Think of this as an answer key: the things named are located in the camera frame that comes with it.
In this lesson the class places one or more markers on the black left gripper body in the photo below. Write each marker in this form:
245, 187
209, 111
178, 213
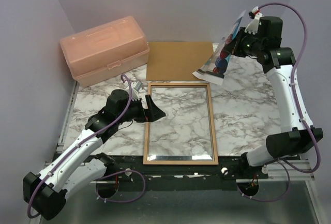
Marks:
136, 112

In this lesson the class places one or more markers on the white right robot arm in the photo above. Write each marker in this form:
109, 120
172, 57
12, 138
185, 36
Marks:
298, 133

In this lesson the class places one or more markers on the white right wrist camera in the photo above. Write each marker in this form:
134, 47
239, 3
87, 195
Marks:
254, 15

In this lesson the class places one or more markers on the blue wooden picture frame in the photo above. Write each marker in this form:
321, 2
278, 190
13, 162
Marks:
146, 141

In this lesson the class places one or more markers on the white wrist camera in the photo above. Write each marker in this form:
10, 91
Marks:
254, 15
136, 86

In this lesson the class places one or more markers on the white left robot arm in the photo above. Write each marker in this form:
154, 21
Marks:
47, 191

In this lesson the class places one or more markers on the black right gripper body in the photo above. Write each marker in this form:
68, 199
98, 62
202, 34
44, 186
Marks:
247, 44

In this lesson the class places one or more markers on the brown frame backing board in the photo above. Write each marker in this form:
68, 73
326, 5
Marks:
176, 61

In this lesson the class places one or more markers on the photo print with balloons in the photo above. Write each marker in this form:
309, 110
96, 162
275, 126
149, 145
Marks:
214, 69

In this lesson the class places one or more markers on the pink plastic storage box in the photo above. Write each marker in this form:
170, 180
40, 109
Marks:
105, 51

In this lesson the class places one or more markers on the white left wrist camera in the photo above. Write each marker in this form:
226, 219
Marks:
136, 86

